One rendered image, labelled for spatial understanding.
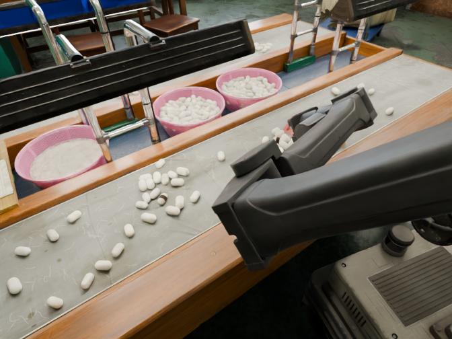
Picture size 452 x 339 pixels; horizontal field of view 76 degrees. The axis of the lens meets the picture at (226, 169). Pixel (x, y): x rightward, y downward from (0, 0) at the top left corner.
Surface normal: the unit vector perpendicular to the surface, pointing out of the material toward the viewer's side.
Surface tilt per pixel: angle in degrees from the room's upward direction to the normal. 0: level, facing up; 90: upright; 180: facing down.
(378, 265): 0
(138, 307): 0
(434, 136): 43
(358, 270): 0
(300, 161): 47
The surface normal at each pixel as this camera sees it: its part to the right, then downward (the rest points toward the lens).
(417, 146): -0.52, -0.84
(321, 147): 0.62, -0.26
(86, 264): -0.03, -0.73
